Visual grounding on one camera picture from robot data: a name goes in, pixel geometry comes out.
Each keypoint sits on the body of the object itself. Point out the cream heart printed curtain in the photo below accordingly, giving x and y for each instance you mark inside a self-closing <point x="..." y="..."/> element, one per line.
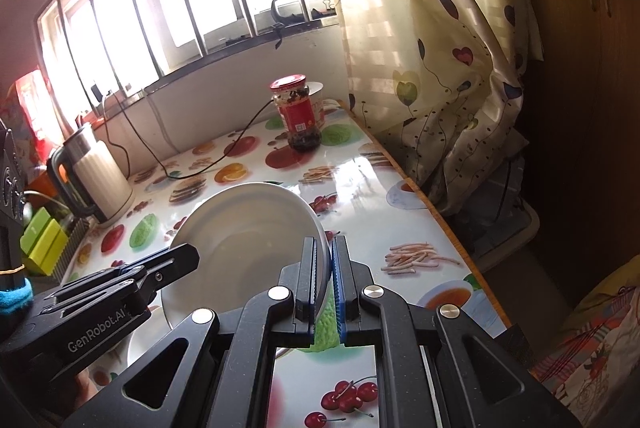
<point x="440" y="58"/>

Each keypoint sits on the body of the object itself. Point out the cream ribbed electric kettle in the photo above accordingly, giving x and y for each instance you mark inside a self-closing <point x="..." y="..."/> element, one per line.
<point x="102" y="178"/>

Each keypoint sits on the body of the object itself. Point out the black hook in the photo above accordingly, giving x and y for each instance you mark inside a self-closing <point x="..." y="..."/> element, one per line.
<point x="276" y="15"/>

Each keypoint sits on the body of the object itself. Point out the green box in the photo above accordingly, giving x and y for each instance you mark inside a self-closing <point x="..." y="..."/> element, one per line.
<point x="50" y="250"/>
<point x="35" y="235"/>

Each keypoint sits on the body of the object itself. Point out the white carton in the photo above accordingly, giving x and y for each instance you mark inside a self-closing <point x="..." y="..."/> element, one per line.
<point x="317" y="108"/>

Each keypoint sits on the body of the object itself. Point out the brown wooden cabinet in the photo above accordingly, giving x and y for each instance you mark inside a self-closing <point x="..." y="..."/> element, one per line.
<point x="590" y="108"/>

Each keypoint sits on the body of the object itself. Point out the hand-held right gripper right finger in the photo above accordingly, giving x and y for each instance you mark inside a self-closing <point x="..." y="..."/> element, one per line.
<point x="340" y="288"/>

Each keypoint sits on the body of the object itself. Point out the white bowl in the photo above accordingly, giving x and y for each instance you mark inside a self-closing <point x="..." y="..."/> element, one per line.
<point x="240" y="238"/>

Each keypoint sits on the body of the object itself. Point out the food printed tablecloth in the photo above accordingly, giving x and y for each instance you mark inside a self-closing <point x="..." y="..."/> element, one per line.
<point x="390" y="208"/>

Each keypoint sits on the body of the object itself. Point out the floral bedding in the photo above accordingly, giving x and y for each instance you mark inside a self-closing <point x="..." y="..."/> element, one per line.
<point x="600" y="358"/>

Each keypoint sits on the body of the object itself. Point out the red box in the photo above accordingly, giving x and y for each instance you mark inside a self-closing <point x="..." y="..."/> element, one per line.
<point x="32" y="103"/>

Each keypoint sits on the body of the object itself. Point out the barred window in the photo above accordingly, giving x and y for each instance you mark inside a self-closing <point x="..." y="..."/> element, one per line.
<point x="225" y="50"/>

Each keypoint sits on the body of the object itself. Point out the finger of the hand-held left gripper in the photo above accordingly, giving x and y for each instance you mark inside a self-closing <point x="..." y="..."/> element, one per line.
<point x="170" y="265"/>

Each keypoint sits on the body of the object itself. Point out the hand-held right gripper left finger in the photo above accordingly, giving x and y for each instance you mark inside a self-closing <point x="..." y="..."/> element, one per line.
<point x="306" y="288"/>

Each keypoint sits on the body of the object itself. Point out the grey striped box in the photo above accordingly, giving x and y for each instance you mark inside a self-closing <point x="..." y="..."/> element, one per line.
<point x="75" y="243"/>

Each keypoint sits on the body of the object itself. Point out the red label glass jar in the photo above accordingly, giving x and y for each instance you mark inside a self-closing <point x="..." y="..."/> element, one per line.
<point x="297" y="118"/>

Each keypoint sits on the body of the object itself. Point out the white storage box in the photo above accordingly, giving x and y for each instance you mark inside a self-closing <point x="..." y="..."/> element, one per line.
<point x="505" y="233"/>

